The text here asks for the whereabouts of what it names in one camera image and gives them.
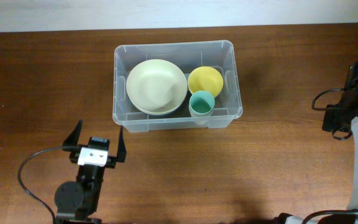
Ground yellow plastic bowl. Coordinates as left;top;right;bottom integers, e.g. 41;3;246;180
188;66;224;98

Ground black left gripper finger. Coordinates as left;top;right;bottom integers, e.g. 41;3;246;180
116;126;127;163
62;119;83;152

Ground cream plastic cup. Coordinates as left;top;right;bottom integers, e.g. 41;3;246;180
193;117;208;126

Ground beige plastic plate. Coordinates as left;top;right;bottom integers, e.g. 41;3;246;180
133;103;183;116
126;59;188;106

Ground grey plastic cup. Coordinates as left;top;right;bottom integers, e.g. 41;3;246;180
190;111;213;118

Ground mint green plastic cup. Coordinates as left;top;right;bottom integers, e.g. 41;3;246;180
189;90;215;113

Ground clear plastic storage bin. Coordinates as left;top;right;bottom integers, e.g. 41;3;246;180
112;40;243;133

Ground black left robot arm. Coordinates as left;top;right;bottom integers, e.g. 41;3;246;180
54;120;127;223

